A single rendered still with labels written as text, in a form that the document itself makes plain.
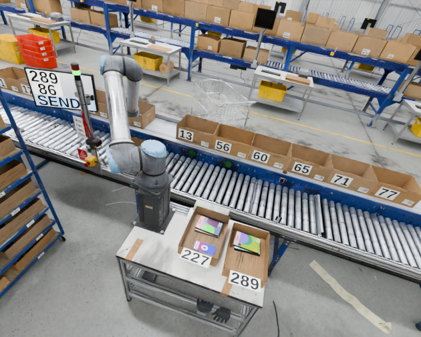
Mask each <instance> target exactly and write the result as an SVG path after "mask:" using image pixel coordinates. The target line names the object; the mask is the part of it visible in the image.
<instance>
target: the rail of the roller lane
mask: <svg viewBox="0 0 421 337"><path fill-rule="evenodd" d="M2 135H4V136H8V137H10V138H11V140H12V142H13V144H14V145H15V146H18V147H21V145H20V143H19V141H18V139H17V138H16V137H13V136H10V135H7V134H2ZM24 142H25V145H26V147H27V149H28V150H30V151H33V152H36V153H39V154H42V155H45V156H48V157H51V158H54V159H57V160H60V161H63V162H66V163H69V164H72V165H75V166H78V167H81V168H83V169H87V170H89V171H90V170H91V168H90V166H88V167H86V166H85V165H84V163H86V162H85V161H84V160H81V159H79V158H77V157H74V156H71V155H68V154H64V153H62V152H58V151H56V150H52V149H50V148H46V147H44V146H40V145H38V144H34V143H31V142H28V141H25V140H24ZM101 169H102V174H103V175H105V176H107V177H111V178H113V179H117V180H119V181H123V182H125V183H129V184H131V185H133V184H132V183H131V182H130V181H131V180H132V179H134V178H135V176H132V175H129V174H126V173H111V172H110V168H107V167H105V166H102V165H101ZM170 197H172V198H174V199H178V200H180V201H184V202H186V203H190V204H192V205H195V203H196V200H199V201H203V202H205V203H210V204H212V205H216V206H219V207H223V208H226V209H229V210H230V212H229V216H230V217H232V218H234V219H238V220H240V221H244V222H246V223H250V224H252V225H256V226H258V227H262V228H264V229H268V230H270V231H274V232H276V233H280V234H282V235H286V236H288V237H292V238H294V239H298V240H300V241H304V242H306V243H310V244H312V245H316V246H318V247H322V248H324V249H328V250H330V251H334V252H337V253H340V254H343V255H346V256H349V257H352V258H355V259H358V260H361V261H364V262H367V263H370V264H373V265H376V266H379V267H382V268H385V269H388V270H391V271H394V272H397V273H400V274H403V275H406V276H409V277H413V278H415V279H419V280H421V269H417V268H415V267H411V266H409V265H405V264H403V263H398V262H396V261H392V260H390V259H386V258H384V257H380V256H378V255H374V254H372V253H368V252H365V251H362V250H359V249H356V248H353V247H350V246H347V245H344V244H341V243H337V242H334V241H331V240H328V239H325V238H322V237H318V236H316V235H313V234H310V233H306V232H304V231H300V230H298V229H294V228H292V227H288V226H286V225H282V224H280V223H278V224H277V225H276V224H275V222H273V221H270V220H267V219H264V218H261V217H258V216H255V215H252V214H249V213H245V212H242V211H239V210H236V209H233V208H230V207H227V206H224V205H221V204H218V203H214V202H212V201H208V200H206V199H202V198H200V197H196V196H194V195H190V194H187V193H183V192H181V191H177V190H175V189H171V188H170Z"/></svg>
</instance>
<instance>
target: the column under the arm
mask: <svg viewBox="0 0 421 337"><path fill-rule="evenodd" d="M137 198H138V210H139V213H138V214H137V216H136V218H135V219H134V220H133V222H132V223H131V225H134V226H137V227H140V228H143V229H146V230H149V231H153V232H155V233H159V234H161V235H164V233H165V231H166V229H167V227H168V225H169V223H170V221H171V220H172V218H173V216H174V214H175V212H176V209H175V208H172V207H170V184H169V185H168V186H167V187H166V188H165V189H164V190H163V191H162V192H161V193H160V194H159V195H157V196H156V195H153V194H152V193H149V192H148V191H145V190H144V189H141V188H139V189H138V191H137Z"/></svg>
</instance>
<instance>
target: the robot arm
mask: <svg viewBox="0 0 421 337"><path fill-rule="evenodd" d="M100 75H102V76H103V77H104V85H105V91H106V101H107V107H108V117H109V123H110V133H111V139H112V142H111V143H110V144H109V145H108V146H109V148H107V149H106V154H107V158H108V164H109V167H110V172H111V173H130V172H136V171H141V173H140V175H139V181H140V184H141V185H142V186H144V187H146V188H149V189H158V188H160V187H163V186H164V185H165V184H166V183H167V182H168V174H167V172H166V147H165V146H164V145H163V144H162V143H161V142H159V141H157V140H145V141H144V142H143V143H142V144H141V146H135V143H134V142H133V141H131V136H130V127H129V121H128V117H139V107H138V96H139V88H140V80H141V79H142V77H143V71H142V68H141V67H140V65H139V64H138V63H137V62H136V61H134V60H133V59H132V58H129V57H126V56H114V55H101V57H100ZM123 76H126V78H127V107H126V98H125V92H124V83H123Z"/></svg>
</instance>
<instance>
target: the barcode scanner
mask: <svg viewBox="0 0 421 337"><path fill-rule="evenodd" d="M86 144H87V145H89V146H90V150H95V148H97V147H99V146H100V145H101V144H102V141H101V140H100V139H98V138H93V137H89V138H88V139H87V140H86Z"/></svg>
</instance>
